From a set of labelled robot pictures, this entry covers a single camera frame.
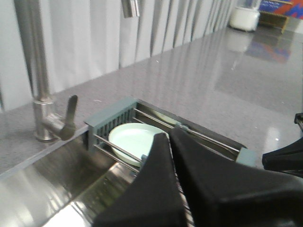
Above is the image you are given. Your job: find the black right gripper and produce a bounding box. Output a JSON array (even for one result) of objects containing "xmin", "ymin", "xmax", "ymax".
[{"xmin": 262, "ymin": 113, "xmax": 303, "ymax": 176}]

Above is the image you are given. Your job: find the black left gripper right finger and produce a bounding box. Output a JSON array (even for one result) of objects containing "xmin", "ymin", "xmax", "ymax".
[{"xmin": 169, "ymin": 128, "xmax": 303, "ymax": 227}]

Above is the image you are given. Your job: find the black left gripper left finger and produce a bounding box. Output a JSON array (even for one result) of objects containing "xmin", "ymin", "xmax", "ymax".
[{"xmin": 93, "ymin": 133, "xmax": 187, "ymax": 227}]

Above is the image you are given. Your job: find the mint green round plate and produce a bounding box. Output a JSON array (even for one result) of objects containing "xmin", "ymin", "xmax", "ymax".
[{"xmin": 108, "ymin": 123, "xmax": 168, "ymax": 159}]

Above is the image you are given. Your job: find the grey dish drying rack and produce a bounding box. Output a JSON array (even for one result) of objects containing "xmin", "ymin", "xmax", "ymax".
[{"xmin": 84, "ymin": 98, "xmax": 258, "ymax": 227}]

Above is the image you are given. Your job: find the stainless steel sink basin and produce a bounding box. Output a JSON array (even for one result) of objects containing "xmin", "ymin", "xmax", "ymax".
[{"xmin": 0, "ymin": 127, "xmax": 139, "ymax": 227}]

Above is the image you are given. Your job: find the chrome kitchen faucet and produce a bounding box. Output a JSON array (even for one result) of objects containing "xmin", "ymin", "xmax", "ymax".
[{"xmin": 14, "ymin": 0, "xmax": 140, "ymax": 141}]

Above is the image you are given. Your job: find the wooden shelf with colourful box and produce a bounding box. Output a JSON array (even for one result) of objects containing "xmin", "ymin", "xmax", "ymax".
[{"xmin": 258, "ymin": 0, "xmax": 303, "ymax": 34}]

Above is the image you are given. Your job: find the white appliance in background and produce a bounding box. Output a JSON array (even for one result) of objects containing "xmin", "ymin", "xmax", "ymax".
[{"xmin": 229, "ymin": 0, "xmax": 261, "ymax": 32}]

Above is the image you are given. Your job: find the white pleated curtain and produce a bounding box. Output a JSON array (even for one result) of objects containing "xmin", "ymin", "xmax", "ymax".
[{"xmin": 0, "ymin": 0, "xmax": 235, "ymax": 112}]

